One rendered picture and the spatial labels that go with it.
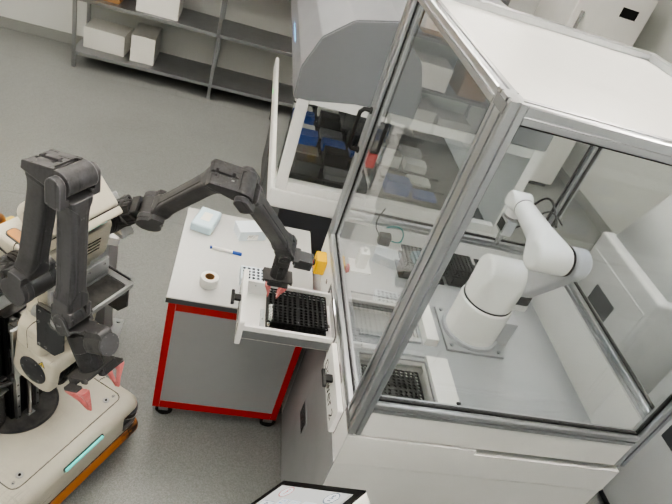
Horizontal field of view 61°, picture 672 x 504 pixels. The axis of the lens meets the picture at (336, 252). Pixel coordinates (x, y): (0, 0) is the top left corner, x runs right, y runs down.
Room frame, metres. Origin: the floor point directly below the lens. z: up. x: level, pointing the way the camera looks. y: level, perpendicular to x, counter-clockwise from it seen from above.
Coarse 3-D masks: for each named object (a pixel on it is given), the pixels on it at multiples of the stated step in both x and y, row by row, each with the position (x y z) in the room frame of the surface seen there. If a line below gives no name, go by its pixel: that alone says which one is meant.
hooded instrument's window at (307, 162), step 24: (288, 24) 3.80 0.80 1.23; (288, 48) 3.35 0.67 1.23; (288, 72) 2.98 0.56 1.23; (288, 96) 2.67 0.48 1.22; (288, 120) 2.41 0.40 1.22; (312, 120) 2.37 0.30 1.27; (336, 120) 2.40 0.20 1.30; (360, 120) 2.43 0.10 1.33; (312, 144) 2.38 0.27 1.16; (336, 144) 2.41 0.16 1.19; (312, 168) 2.39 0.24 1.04; (336, 168) 2.42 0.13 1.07
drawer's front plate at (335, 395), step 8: (336, 344) 1.45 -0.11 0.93; (328, 352) 1.45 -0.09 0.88; (336, 352) 1.41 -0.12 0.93; (328, 360) 1.42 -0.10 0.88; (336, 360) 1.38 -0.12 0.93; (328, 368) 1.39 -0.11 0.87; (336, 368) 1.34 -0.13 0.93; (336, 376) 1.31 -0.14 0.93; (328, 384) 1.33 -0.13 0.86; (336, 384) 1.28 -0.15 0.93; (328, 392) 1.30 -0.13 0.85; (336, 392) 1.25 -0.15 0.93; (328, 400) 1.28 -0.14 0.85; (336, 400) 1.22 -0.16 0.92; (328, 408) 1.25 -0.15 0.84; (336, 408) 1.19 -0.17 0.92; (328, 416) 1.22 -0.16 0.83; (336, 416) 1.18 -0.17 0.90; (328, 424) 1.20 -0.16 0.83; (336, 424) 1.18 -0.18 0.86
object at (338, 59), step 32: (320, 0) 2.85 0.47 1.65; (352, 0) 2.67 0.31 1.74; (384, 0) 2.72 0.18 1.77; (320, 32) 2.41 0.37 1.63; (352, 32) 2.37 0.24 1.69; (384, 32) 2.40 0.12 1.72; (320, 64) 2.34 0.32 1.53; (352, 64) 2.38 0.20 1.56; (384, 64) 2.41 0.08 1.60; (320, 96) 2.35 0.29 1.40; (352, 96) 2.39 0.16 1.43; (288, 160) 2.34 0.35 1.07; (288, 192) 2.35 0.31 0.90; (320, 192) 2.39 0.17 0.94; (288, 224) 2.38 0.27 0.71; (320, 224) 2.42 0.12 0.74
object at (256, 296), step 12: (252, 288) 1.65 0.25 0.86; (264, 288) 1.67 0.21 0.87; (276, 288) 1.68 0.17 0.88; (288, 288) 1.69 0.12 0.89; (300, 288) 1.71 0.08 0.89; (252, 300) 1.62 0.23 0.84; (264, 300) 1.64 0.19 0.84; (252, 312) 1.56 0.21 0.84; (264, 312) 1.58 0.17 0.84; (252, 324) 1.50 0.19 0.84; (264, 324) 1.52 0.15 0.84; (252, 336) 1.42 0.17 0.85; (264, 336) 1.44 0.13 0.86; (276, 336) 1.45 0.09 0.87; (288, 336) 1.46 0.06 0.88; (300, 336) 1.47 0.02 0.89; (312, 336) 1.48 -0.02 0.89; (324, 336) 1.50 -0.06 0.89; (312, 348) 1.49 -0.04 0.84; (324, 348) 1.49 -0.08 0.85
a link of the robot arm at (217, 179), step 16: (208, 176) 1.25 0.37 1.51; (224, 176) 1.26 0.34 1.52; (240, 176) 1.29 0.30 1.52; (256, 176) 1.32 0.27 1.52; (160, 192) 1.40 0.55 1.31; (176, 192) 1.31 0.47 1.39; (192, 192) 1.28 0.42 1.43; (208, 192) 1.27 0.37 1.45; (224, 192) 1.25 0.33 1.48; (240, 192) 1.25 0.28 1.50; (160, 208) 1.33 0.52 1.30; (176, 208) 1.33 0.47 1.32; (144, 224) 1.35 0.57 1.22; (160, 224) 1.34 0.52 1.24
